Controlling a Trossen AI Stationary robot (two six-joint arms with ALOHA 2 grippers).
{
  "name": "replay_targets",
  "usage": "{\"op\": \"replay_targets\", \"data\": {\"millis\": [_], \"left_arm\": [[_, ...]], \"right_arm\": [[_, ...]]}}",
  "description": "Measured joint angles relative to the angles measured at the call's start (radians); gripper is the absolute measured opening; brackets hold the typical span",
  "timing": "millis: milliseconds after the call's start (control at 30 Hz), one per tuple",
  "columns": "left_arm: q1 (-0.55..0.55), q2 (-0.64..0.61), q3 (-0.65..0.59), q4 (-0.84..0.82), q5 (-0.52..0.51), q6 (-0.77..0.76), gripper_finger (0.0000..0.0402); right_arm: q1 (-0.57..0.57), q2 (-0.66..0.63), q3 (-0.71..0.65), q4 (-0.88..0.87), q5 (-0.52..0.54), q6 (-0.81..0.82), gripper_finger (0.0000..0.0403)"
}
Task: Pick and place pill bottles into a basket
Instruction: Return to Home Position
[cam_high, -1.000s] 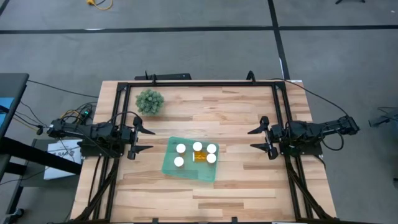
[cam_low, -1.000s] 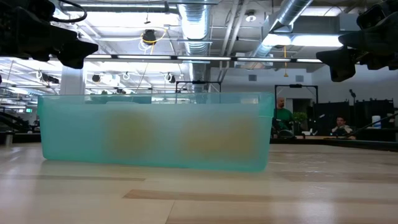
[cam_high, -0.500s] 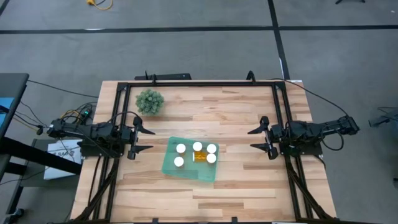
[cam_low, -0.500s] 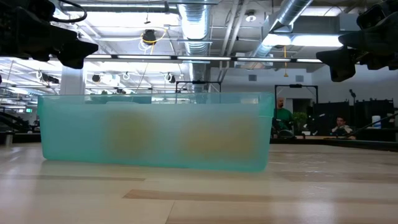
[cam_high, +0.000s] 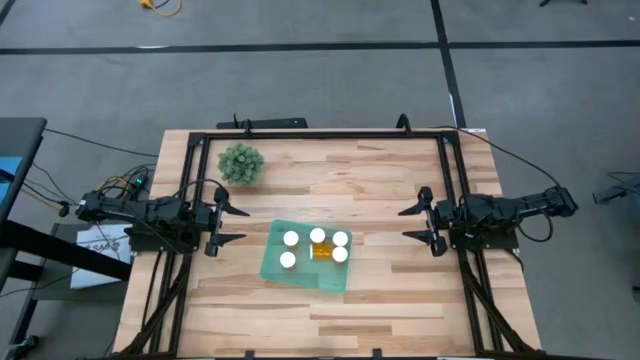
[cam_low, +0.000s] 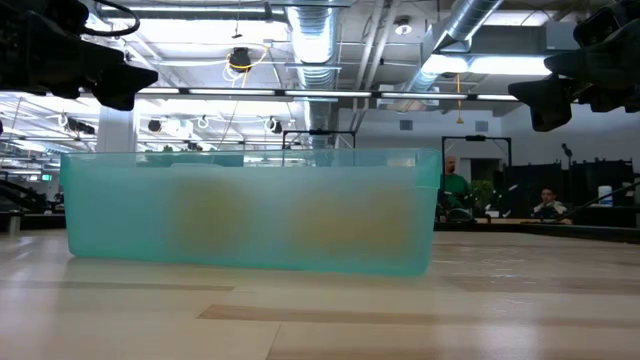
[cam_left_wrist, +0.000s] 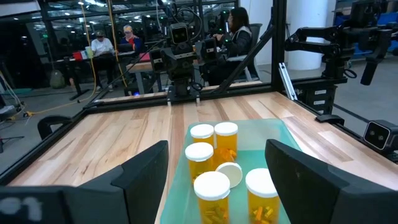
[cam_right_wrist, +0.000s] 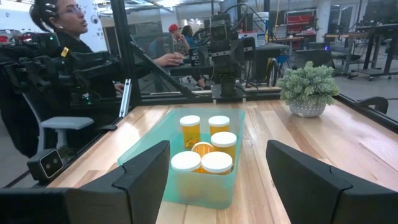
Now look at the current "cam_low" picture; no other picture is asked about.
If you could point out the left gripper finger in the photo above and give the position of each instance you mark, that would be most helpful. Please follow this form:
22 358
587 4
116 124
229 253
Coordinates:
125 85
75 55

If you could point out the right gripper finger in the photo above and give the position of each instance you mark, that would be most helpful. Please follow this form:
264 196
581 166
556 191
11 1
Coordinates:
605 62
547 102

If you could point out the teal translucent plastic basket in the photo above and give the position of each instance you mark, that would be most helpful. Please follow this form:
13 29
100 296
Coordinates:
250 225

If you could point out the white building column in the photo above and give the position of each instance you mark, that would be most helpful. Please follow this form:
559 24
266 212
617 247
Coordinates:
116 135

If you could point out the black partition panels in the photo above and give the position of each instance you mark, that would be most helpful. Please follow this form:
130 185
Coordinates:
595 175

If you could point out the person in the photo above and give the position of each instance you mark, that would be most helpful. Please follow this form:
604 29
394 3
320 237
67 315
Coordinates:
549 197
456 187

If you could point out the white wipes canister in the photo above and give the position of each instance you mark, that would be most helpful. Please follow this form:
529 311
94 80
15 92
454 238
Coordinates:
605 196

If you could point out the green leafy office plant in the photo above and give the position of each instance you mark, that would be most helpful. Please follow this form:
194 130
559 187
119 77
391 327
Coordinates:
482 195

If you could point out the white ceiling dome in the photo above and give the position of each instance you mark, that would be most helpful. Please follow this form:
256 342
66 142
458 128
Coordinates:
402 27

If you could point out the long linear ceiling light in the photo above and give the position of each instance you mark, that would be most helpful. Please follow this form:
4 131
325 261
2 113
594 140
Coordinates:
325 93

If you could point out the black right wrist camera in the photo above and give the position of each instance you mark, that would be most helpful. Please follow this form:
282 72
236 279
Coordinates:
605 22

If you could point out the black rectangular stand frame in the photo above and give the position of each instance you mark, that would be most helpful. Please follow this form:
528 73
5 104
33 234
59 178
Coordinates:
475 138
320 132

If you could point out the silver ventilation duct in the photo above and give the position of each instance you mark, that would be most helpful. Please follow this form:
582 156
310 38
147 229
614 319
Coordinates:
315 40
465 20

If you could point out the black aluminium table frame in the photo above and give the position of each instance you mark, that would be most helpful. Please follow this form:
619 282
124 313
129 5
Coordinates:
575 231

